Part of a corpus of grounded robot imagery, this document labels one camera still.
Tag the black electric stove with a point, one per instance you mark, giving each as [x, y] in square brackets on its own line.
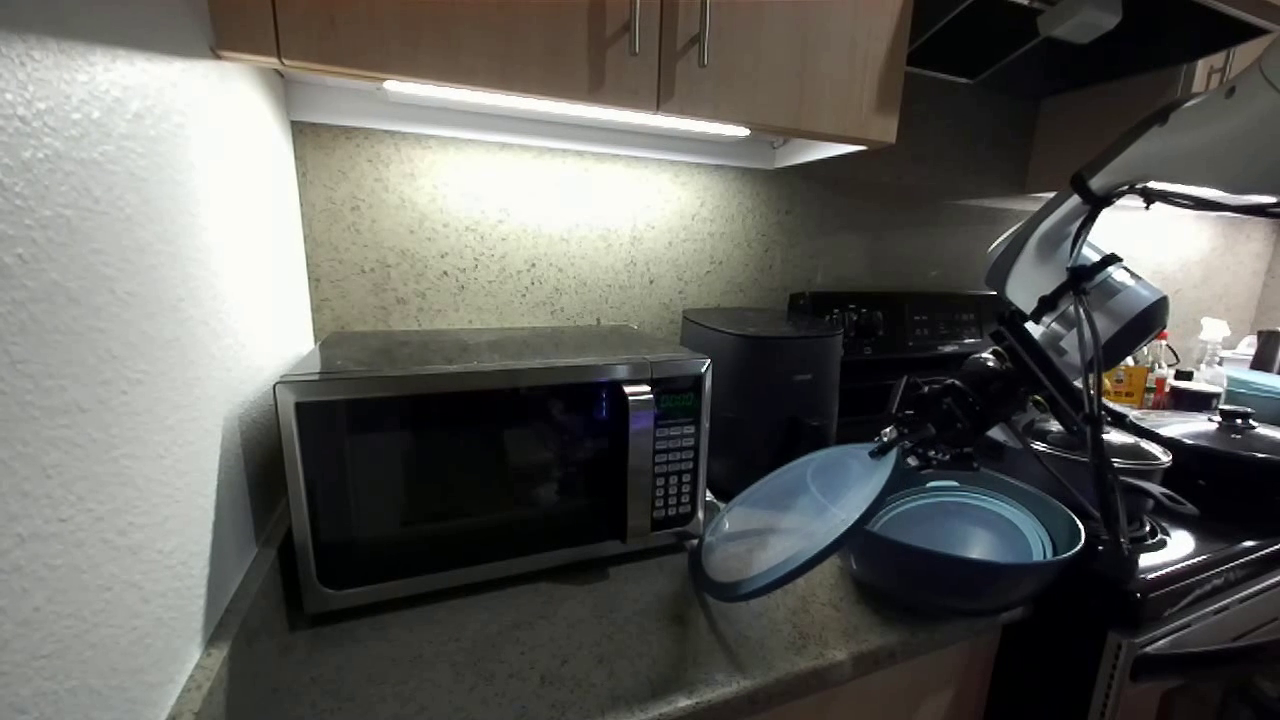
[1163, 619]

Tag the under-cabinet light strip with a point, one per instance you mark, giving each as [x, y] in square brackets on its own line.
[561, 109]

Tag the black pot with glass lid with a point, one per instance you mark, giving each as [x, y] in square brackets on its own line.
[1133, 462]

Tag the wooden upper cabinets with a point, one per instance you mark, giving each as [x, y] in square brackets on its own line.
[823, 68]

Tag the dark blue bowl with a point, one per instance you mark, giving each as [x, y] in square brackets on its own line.
[939, 582]

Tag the black stainless microwave oven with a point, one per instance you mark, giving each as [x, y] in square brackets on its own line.
[426, 462]

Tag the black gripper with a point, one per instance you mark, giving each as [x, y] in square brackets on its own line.
[958, 410]

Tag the large blue translucent lid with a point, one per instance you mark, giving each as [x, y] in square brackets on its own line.
[789, 521]

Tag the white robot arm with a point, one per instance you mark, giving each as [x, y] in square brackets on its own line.
[1068, 303]

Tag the black range hood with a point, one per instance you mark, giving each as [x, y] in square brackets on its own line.
[1057, 46]

